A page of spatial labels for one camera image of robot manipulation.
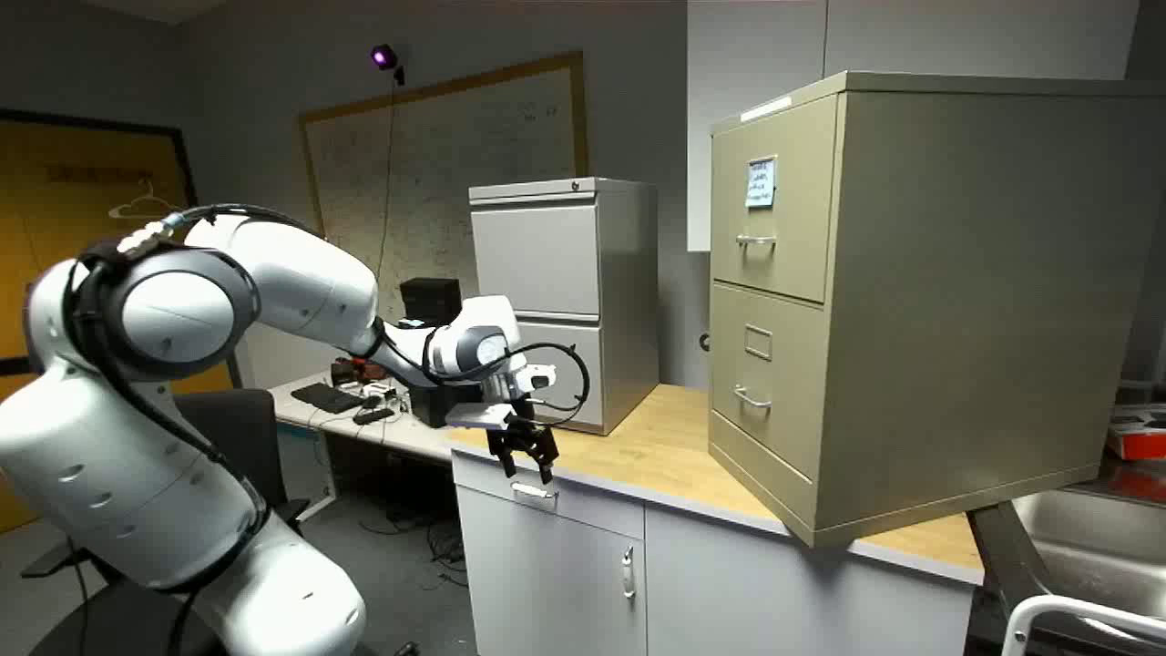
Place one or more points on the camera with purple light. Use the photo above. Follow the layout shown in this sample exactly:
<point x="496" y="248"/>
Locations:
<point x="385" y="56"/>

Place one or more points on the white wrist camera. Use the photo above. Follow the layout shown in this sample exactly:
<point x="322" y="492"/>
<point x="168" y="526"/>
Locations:
<point x="535" y="377"/>

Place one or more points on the red desk clutter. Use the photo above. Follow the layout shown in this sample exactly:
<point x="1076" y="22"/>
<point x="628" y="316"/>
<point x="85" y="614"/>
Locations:
<point x="360" y="366"/>

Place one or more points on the white drawer label card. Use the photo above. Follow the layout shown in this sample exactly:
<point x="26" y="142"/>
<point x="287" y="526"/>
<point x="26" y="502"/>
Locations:
<point x="763" y="185"/>

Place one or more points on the white desk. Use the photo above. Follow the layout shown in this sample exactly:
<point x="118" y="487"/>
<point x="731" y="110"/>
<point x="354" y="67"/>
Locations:
<point x="422" y="440"/>

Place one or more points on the black remote control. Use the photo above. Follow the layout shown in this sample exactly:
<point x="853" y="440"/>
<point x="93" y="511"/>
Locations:
<point x="374" y="418"/>

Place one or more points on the beige metal filing cabinet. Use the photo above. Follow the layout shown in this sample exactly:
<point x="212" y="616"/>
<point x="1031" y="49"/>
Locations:
<point x="971" y="303"/>

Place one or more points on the yellow door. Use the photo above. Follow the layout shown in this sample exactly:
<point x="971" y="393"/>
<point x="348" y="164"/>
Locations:
<point x="73" y="169"/>

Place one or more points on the white metal tube frame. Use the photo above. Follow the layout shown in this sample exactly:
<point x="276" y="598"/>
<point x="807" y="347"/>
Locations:
<point x="1068" y="602"/>

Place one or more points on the white coat hanger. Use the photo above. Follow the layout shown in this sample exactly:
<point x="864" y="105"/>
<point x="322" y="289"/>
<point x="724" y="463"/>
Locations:
<point x="146" y="206"/>

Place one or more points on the black keyboard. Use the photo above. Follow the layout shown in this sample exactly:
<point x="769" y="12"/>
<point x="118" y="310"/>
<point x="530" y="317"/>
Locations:
<point x="327" y="400"/>

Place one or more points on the grey metal filing cabinet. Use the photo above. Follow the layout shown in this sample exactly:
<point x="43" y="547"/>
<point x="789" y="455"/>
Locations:
<point x="549" y="259"/>

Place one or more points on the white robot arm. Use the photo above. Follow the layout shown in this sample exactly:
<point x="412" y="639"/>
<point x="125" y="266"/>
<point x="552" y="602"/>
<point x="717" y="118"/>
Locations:
<point x="292" y="287"/>

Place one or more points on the wood framed whiteboard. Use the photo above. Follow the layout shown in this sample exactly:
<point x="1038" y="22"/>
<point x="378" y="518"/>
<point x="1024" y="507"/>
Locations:
<point x="486" y="149"/>

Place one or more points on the beige drawer with label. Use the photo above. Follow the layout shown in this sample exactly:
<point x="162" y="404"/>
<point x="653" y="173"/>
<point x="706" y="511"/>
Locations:
<point x="797" y="241"/>

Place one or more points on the white counter base cabinet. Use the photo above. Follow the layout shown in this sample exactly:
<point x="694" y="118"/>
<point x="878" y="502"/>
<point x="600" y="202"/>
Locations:
<point x="731" y="594"/>

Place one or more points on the red container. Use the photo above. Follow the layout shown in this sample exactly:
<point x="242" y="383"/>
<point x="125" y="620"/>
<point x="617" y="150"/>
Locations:
<point x="1143" y="443"/>

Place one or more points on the stainless steel sink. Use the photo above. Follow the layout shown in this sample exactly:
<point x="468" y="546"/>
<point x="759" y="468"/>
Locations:
<point x="1096" y="532"/>

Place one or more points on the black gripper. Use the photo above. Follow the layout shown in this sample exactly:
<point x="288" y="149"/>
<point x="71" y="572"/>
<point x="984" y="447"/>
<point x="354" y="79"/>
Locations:
<point x="523" y="435"/>

